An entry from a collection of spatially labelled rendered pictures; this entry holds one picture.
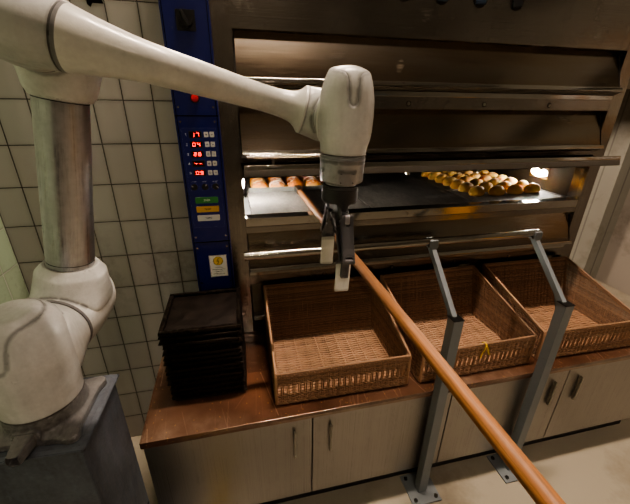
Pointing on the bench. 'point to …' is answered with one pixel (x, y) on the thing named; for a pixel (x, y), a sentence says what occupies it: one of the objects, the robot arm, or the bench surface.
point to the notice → (218, 265)
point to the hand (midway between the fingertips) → (333, 271)
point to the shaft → (531, 478)
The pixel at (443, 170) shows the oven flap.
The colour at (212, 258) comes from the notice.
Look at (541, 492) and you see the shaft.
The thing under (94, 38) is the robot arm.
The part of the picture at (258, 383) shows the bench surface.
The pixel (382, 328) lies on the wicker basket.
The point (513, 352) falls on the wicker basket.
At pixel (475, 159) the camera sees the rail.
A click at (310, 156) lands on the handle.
